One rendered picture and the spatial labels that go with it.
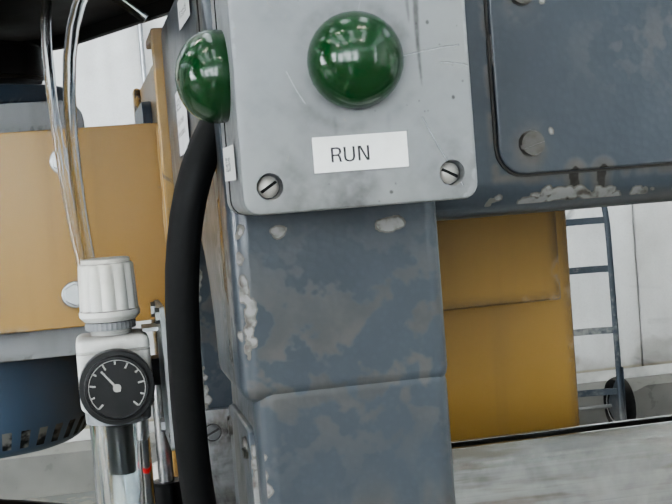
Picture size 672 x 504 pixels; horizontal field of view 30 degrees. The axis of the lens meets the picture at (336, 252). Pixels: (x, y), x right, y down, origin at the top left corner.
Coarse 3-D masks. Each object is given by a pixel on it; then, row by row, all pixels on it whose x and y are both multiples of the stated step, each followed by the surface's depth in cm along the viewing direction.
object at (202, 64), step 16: (208, 32) 39; (192, 48) 39; (208, 48) 39; (224, 48) 39; (176, 64) 40; (192, 64) 39; (208, 64) 39; (224, 64) 39; (176, 80) 40; (192, 80) 39; (208, 80) 39; (224, 80) 39; (192, 96) 39; (208, 96) 39; (224, 96) 39; (192, 112) 40; (208, 112) 39; (224, 112) 39
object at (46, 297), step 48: (0, 144) 78; (48, 144) 78; (96, 144) 79; (144, 144) 79; (0, 192) 78; (48, 192) 78; (96, 192) 79; (144, 192) 80; (0, 240) 78; (48, 240) 79; (96, 240) 79; (144, 240) 80; (0, 288) 78; (48, 288) 79; (144, 288) 80; (0, 336) 79; (48, 336) 80
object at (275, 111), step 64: (256, 0) 38; (320, 0) 38; (384, 0) 39; (448, 0) 39; (256, 64) 38; (448, 64) 39; (256, 128) 38; (320, 128) 38; (384, 128) 39; (448, 128) 39; (256, 192) 38; (320, 192) 39; (384, 192) 39; (448, 192) 39
